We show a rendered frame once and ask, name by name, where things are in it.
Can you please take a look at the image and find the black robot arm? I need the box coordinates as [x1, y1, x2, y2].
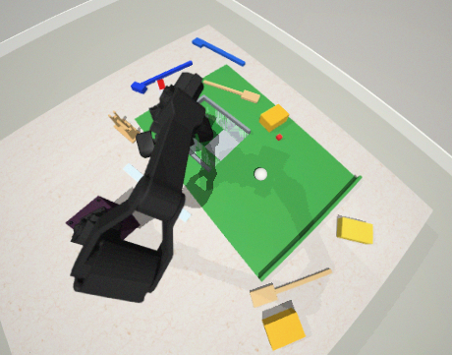
[70, 72, 205, 303]

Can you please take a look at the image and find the white golf ball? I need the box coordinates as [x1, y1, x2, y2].
[254, 168, 267, 181]

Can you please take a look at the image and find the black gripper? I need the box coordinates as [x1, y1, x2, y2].
[136, 116, 213, 158]

